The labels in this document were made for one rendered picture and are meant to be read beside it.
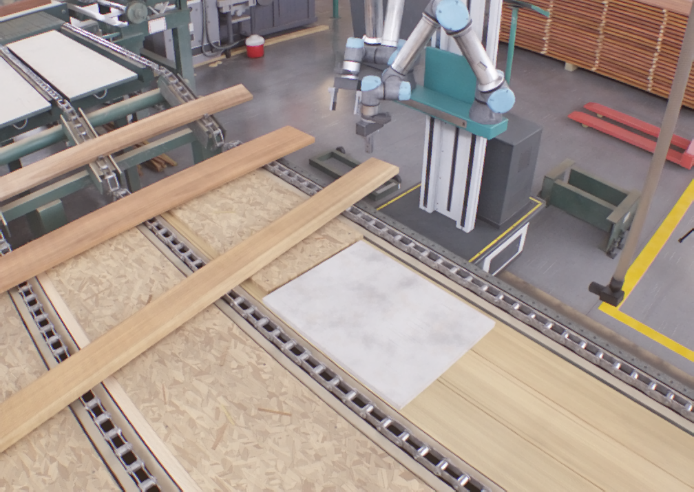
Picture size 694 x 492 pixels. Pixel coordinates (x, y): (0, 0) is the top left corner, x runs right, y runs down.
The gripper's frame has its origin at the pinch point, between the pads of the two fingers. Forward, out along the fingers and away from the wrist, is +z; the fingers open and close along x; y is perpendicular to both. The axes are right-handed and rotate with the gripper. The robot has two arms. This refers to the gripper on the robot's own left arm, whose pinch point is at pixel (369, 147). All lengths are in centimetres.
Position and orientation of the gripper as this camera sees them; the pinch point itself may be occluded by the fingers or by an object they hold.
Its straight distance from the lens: 235.9
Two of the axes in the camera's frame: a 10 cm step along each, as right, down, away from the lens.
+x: -6.1, 4.5, -6.5
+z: -0.1, 8.2, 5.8
